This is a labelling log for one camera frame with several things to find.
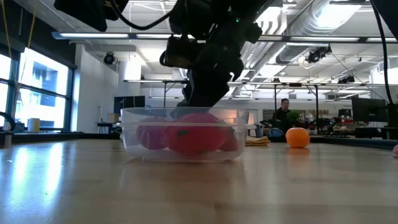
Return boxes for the black beam with strip lights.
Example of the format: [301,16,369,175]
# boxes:
[51,30,398,44]

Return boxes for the person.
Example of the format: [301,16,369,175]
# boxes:
[273,98,296,131]

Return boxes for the blue round object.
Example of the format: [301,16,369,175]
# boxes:
[267,127,285,143]

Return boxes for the orange toy fruit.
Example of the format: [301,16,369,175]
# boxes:
[285,127,311,149]

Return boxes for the black computer monitor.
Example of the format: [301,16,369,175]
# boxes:
[351,98,387,123]
[113,95,146,115]
[387,103,398,127]

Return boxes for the black metal station frame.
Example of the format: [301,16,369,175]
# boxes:
[162,80,190,108]
[273,82,320,125]

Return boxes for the silver ventilation duct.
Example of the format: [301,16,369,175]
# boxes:
[275,0,379,65]

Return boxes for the red toy dragon fruit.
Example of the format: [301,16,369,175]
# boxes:
[164,112,229,156]

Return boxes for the clear plastic tupperware container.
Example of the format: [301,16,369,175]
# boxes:
[120,106,250,164]

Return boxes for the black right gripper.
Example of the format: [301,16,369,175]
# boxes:
[160,0,265,108]

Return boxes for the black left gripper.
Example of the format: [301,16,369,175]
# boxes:
[54,0,130,32]

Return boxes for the yellow folded cloth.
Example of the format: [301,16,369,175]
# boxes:
[245,136,271,147]

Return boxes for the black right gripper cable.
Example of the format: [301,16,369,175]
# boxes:
[108,0,175,32]

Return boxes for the green leafy plant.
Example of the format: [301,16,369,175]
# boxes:
[286,111,302,125]

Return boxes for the pink spiky ball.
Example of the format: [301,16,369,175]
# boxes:
[136,117,169,151]

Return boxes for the large glass window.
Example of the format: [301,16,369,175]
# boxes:
[0,46,77,132]

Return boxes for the white cylinder container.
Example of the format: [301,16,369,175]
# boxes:
[27,118,40,133]

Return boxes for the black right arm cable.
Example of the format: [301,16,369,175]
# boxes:
[369,0,396,105]

